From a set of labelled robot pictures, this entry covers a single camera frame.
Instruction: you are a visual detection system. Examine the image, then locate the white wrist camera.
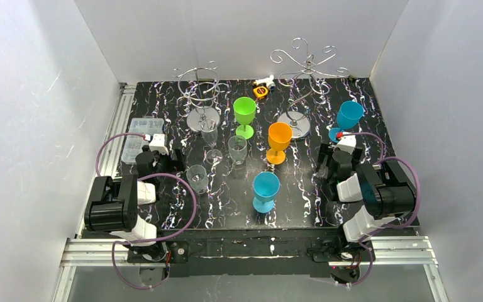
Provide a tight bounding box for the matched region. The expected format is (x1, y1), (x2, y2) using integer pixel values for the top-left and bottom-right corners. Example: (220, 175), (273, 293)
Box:
(334, 131), (357, 155)
(142, 133), (169, 155)

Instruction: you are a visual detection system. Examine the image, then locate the tall clear champagne flute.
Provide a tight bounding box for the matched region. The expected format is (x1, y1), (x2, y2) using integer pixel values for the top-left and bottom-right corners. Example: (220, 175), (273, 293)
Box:
(200, 119), (223, 165)

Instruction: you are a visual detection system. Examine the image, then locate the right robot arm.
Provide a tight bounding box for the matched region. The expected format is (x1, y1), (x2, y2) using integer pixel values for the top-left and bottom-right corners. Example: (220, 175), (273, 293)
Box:
(312, 143), (417, 262)

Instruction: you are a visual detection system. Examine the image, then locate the green plastic wine glass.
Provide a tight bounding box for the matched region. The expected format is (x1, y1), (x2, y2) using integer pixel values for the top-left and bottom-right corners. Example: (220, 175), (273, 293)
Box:
(233, 97), (257, 140)

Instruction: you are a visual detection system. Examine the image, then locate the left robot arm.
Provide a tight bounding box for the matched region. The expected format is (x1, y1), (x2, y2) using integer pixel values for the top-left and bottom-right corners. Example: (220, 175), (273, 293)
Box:
(84, 146), (189, 264)

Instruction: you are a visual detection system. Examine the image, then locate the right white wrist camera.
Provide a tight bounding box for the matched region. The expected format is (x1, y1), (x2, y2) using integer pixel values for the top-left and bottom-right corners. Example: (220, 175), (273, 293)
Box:
(334, 131), (357, 155)

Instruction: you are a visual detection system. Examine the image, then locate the orange plastic wine glass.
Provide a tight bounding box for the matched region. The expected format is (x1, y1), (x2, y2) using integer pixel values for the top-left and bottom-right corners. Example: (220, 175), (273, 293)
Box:
(266, 122), (292, 165)

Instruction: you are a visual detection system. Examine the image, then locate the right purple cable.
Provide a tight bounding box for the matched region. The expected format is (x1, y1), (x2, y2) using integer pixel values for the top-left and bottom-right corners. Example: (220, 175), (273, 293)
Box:
(341, 131), (421, 287)

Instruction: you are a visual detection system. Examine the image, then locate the clear stemless glass centre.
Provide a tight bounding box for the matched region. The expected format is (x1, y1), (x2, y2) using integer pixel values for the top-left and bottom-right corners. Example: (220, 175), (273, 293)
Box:
(228, 135), (248, 165)

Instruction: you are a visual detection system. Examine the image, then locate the yellow tape measure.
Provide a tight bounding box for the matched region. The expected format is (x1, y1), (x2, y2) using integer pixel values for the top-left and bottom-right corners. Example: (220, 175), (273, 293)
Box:
(253, 86), (269, 99)

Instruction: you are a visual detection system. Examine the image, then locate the clear stemless glass front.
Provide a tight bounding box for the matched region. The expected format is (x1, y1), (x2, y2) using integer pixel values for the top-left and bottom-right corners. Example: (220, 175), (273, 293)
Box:
(186, 165), (208, 194)

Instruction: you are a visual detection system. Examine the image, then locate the clear plastic screw box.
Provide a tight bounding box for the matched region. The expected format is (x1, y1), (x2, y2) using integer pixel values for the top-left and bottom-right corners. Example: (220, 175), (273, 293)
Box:
(121, 117), (165, 165)

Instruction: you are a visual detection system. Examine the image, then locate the blue plastic wine glass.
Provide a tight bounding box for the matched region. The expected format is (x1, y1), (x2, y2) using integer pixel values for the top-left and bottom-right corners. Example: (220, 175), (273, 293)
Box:
(328, 101), (365, 143)
(252, 172), (280, 213)

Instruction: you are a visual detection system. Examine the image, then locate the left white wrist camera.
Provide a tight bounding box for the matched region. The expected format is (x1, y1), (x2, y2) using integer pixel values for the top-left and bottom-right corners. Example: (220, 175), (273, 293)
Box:
(142, 133), (169, 155)

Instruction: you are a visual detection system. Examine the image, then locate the chrome glass rack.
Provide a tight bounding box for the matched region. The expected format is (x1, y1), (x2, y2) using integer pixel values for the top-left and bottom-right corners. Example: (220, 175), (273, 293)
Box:
(172, 60), (223, 133)
(270, 37), (350, 140)

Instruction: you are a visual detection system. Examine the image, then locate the clear stemless glass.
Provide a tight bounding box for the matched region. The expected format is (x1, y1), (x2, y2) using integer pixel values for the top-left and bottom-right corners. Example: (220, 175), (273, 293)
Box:
(228, 135), (248, 165)
(186, 165), (208, 194)

